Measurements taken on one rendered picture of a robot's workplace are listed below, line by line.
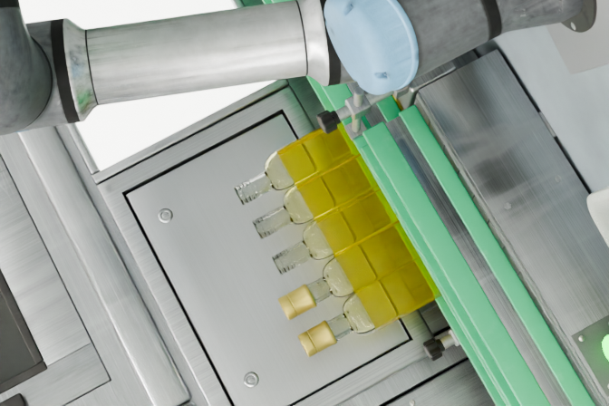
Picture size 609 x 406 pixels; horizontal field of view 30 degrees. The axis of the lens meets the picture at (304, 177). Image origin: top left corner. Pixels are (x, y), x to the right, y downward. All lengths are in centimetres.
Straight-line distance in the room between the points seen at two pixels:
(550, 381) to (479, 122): 34
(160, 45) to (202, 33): 5
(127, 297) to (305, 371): 29
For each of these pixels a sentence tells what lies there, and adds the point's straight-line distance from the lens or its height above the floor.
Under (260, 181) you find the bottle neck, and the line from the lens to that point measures 160.
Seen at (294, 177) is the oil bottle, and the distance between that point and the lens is 159.
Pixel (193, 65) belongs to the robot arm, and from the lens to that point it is 125.
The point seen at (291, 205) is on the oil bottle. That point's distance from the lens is 158.
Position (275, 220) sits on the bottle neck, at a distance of 159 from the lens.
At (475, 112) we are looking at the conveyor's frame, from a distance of 149.
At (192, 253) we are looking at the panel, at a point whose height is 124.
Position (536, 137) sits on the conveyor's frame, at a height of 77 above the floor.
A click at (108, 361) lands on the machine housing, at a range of 175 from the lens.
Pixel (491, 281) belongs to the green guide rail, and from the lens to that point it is 146.
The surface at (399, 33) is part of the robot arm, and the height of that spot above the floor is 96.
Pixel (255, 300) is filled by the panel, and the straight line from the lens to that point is 171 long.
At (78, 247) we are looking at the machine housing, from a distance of 177.
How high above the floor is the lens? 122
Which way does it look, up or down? 6 degrees down
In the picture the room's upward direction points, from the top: 118 degrees counter-clockwise
